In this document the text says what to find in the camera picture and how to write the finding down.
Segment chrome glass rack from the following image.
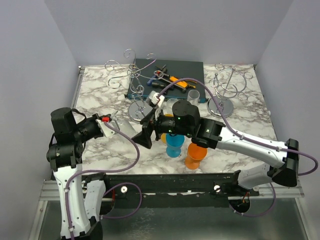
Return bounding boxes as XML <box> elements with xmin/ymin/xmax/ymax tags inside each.
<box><xmin>104</xmin><ymin>53</ymin><xmax>157</xmax><ymax>123</ymax></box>
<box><xmin>206</xmin><ymin>63</ymin><xmax>253</xmax><ymax>118</ymax></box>

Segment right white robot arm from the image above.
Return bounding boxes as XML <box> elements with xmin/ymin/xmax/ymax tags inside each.
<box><xmin>132</xmin><ymin>100</ymin><xmax>299</xmax><ymax>196</ymax></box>

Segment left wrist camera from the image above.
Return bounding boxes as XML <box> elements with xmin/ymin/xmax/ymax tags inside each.
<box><xmin>95</xmin><ymin>114</ymin><xmax>120</xmax><ymax>138</ymax></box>

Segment aluminium frame rail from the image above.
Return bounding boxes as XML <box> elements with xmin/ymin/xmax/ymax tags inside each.
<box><xmin>39</xmin><ymin>178</ymin><xmax>306</xmax><ymax>201</ymax></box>

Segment black T-handle tool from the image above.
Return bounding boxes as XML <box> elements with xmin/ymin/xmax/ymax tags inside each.
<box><xmin>151</xmin><ymin>81</ymin><xmax>167</xmax><ymax>89</ymax></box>

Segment clear plastic cup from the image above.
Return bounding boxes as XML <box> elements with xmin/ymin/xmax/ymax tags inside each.
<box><xmin>187</xmin><ymin>89</ymin><xmax>200</xmax><ymax>106</ymax></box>

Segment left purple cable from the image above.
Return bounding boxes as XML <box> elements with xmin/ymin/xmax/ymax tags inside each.
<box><xmin>64</xmin><ymin>126</ymin><xmax>143</xmax><ymax>240</ymax></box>

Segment blue plastic goblet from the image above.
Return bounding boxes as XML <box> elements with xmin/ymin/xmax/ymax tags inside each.
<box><xmin>165</xmin><ymin>134</ymin><xmax>185</xmax><ymax>158</ymax></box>

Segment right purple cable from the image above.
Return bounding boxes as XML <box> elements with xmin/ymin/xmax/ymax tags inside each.
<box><xmin>157</xmin><ymin>77</ymin><xmax>319</xmax><ymax>218</ymax></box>

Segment orange black screwdriver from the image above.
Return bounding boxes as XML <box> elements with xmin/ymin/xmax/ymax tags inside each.
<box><xmin>166</xmin><ymin>74</ymin><xmax>188</xmax><ymax>94</ymax></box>

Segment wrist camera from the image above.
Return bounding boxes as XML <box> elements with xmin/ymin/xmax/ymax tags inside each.
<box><xmin>146</xmin><ymin>90</ymin><xmax>165</xmax><ymax>120</ymax></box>
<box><xmin>95</xmin><ymin>114</ymin><xmax>120</xmax><ymax>138</ymax></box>

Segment orange handled pliers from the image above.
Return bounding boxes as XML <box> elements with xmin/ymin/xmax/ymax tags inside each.
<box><xmin>176</xmin><ymin>79</ymin><xmax>197</xmax><ymax>89</ymax></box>

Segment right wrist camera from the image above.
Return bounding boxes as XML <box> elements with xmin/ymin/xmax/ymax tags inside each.
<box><xmin>146</xmin><ymin>90</ymin><xmax>165</xmax><ymax>120</ymax></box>

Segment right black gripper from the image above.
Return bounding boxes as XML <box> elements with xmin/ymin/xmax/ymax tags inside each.
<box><xmin>130</xmin><ymin>106</ymin><xmax>193</xmax><ymax>149</ymax></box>

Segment clear wine glass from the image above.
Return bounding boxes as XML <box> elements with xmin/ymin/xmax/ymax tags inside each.
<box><xmin>110</xmin><ymin>111</ymin><xmax>137</xmax><ymax>138</ymax></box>

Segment purple cable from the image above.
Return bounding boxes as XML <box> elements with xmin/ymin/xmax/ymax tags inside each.
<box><xmin>157</xmin><ymin>77</ymin><xmax>319</xmax><ymax>218</ymax></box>
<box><xmin>64</xmin><ymin>126</ymin><xmax>143</xmax><ymax>240</ymax></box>

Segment dark blue network switch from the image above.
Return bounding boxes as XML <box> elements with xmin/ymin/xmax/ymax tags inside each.
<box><xmin>124</xmin><ymin>58</ymin><xmax>208</xmax><ymax>104</ymax></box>

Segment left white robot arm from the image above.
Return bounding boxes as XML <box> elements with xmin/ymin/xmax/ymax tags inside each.
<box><xmin>46</xmin><ymin>107</ymin><xmax>103</xmax><ymax>240</ymax></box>

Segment ribbed clear glass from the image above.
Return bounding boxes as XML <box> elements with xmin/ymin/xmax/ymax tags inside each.
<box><xmin>164</xmin><ymin>98</ymin><xmax>178</xmax><ymax>115</ymax></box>

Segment black mounting rail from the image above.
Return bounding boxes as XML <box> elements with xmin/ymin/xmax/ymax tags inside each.
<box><xmin>51</xmin><ymin>172</ymin><xmax>261</xmax><ymax>216</ymax></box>

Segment orange plastic goblet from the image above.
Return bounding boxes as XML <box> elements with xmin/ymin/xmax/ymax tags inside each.
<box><xmin>184</xmin><ymin>143</ymin><xmax>208</xmax><ymax>170</ymax></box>

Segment yellow plastic wine glass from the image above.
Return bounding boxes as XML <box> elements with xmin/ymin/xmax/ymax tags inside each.
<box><xmin>160</xmin><ymin>113</ymin><xmax>173</xmax><ymax>145</ymax></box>

